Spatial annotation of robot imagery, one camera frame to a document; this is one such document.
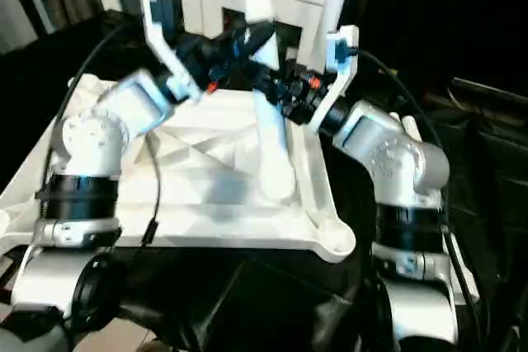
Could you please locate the black work mat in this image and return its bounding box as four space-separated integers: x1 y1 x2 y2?
0 7 528 352

